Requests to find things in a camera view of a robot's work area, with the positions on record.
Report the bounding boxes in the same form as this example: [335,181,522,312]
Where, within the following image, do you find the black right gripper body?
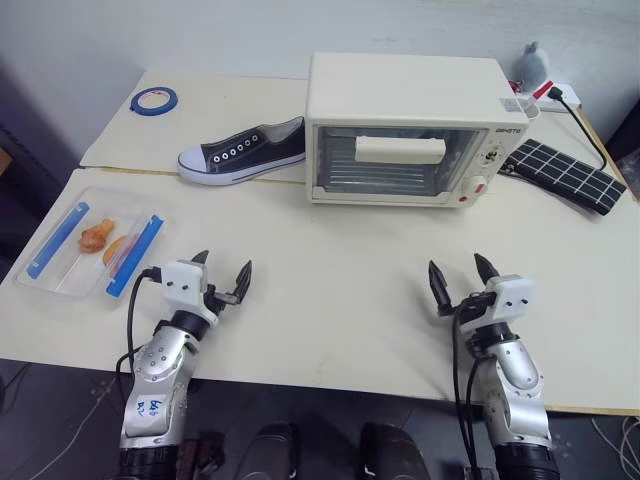
[451,291,497,332]

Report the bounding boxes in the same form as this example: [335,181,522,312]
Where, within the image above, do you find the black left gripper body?
[204,282,242,315]

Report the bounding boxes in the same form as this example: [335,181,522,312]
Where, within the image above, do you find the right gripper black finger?
[427,258,455,317]
[472,252,500,292]

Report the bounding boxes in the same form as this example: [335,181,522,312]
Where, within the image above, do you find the fried orange food piece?
[76,217,118,254]

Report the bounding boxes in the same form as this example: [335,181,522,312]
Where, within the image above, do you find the clear plastic food container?
[11,185,169,314]

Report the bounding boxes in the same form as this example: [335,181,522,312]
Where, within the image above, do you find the cream toaster oven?
[304,51,532,211]

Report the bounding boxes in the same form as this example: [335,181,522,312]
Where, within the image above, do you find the blue container clip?
[105,214,166,299]
[26,200,92,282]

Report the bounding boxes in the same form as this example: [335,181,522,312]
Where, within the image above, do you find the black white canvas sneaker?
[176,115,308,188]

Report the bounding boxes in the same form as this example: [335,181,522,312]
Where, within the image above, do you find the black grid-pattern pouch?
[499,137,628,219]

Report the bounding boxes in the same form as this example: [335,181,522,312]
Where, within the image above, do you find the dark rounded shape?
[248,421,302,480]
[358,421,427,480]

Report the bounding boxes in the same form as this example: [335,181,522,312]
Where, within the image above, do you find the blue tape roll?
[130,86,182,117]

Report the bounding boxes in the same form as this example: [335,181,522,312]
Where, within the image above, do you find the white power strip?
[508,78,583,113]

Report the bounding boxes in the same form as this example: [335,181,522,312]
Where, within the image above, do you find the grey plush toy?
[514,40,552,87]

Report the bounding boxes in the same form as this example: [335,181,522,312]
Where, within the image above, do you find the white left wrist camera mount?
[160,259,222,321]

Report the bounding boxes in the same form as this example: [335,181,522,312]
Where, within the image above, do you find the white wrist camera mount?
[160,259,222,321]
[481,273,536,327]

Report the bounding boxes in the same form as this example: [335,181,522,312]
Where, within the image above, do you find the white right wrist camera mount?
[481,273,536,327]

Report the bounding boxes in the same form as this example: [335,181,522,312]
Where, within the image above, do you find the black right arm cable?
[450,303,496,480]

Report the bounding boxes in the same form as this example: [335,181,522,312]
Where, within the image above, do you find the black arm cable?
[450,303,496,480]
[114,267,164,401]

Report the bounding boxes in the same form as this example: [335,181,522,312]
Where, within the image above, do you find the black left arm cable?
[114,267,164,401]

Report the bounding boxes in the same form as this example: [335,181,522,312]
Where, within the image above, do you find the white rectangular block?
[353,135,448,164]

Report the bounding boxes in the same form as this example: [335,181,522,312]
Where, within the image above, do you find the black power cable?
[546,86,610,174]

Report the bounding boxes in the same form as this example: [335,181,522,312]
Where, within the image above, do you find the white floor cables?
[591,413,640,480]

